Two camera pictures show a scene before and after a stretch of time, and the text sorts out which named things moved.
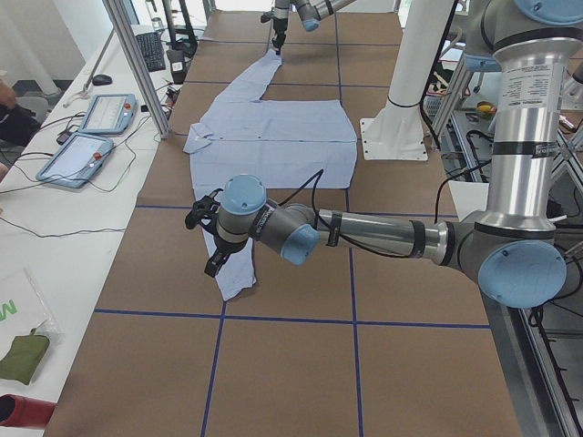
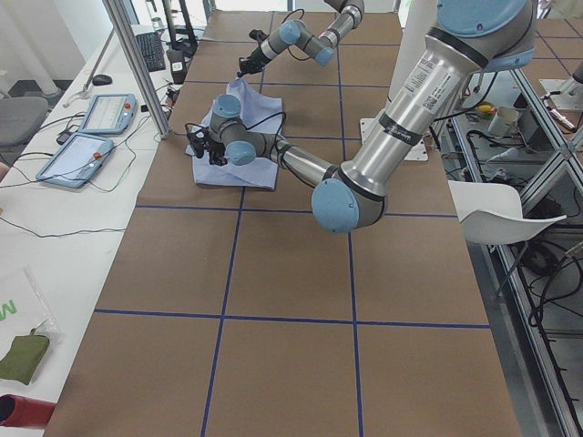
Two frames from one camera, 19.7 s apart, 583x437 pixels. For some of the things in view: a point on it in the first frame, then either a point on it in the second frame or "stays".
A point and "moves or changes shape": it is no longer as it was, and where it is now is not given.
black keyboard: x=151 y=46 stays
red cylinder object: x=24 y=411 stays
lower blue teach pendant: x=77 y=161 stays
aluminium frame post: x=150 y=94 stays
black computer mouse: x=101 y=80 stays
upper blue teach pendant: x=109 y=114 stays
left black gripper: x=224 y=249 → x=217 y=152
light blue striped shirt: x=287 y=144 moves or changes shape
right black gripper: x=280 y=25 → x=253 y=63
